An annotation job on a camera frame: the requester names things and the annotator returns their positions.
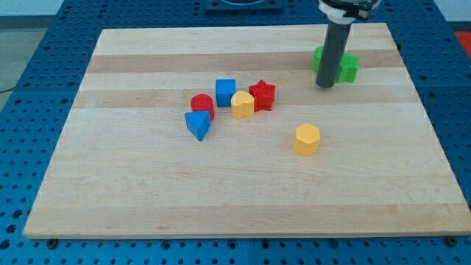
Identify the wooden board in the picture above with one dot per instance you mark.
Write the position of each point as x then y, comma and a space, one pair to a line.
126, 166

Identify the yellow heart block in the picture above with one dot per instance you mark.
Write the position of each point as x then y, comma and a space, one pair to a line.
242, 105

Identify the blue triangle block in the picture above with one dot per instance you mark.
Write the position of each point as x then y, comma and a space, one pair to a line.
198, 123

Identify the red cylinder block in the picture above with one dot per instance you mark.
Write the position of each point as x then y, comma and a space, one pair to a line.
201, 102

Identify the blue cube block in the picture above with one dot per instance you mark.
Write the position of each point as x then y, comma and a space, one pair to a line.
225, 89

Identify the yellow hexagon block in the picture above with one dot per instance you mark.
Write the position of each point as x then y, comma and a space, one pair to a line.
306, 139

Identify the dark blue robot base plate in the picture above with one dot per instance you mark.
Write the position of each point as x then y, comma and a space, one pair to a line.
225, 6

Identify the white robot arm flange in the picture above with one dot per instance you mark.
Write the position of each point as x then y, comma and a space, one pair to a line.
347, 11

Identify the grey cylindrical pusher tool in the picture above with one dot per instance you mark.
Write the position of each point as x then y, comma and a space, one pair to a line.
332, 53

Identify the green round block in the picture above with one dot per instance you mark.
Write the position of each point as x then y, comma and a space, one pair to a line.
317, 56

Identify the red star block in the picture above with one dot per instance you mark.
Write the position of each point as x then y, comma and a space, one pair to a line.
264, 95

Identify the green star block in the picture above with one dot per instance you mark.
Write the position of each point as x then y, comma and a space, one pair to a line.
348, 69

